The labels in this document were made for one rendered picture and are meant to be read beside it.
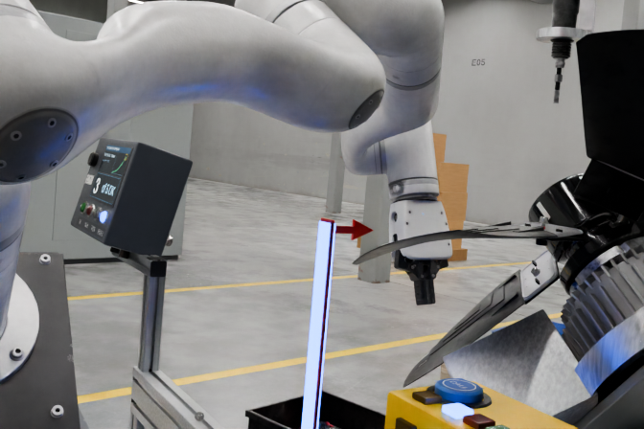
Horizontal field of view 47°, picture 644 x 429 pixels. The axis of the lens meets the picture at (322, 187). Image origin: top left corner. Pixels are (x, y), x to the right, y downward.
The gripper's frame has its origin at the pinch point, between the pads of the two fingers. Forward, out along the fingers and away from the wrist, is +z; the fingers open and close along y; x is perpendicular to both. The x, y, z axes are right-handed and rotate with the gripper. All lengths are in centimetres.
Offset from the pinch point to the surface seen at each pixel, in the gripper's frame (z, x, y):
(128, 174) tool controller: -24, 28, -40
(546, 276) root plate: -0.1, -21.5, 5.3
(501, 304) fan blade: 3.2, -14.9, 2.2
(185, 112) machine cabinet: -230, 585, 193
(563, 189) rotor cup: -11.9, -26.8, 5.1
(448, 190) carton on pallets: -162, 587, 532
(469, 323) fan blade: 5.6, -8.3, 1.3
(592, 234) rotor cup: -4.9, -29.9, 6.1
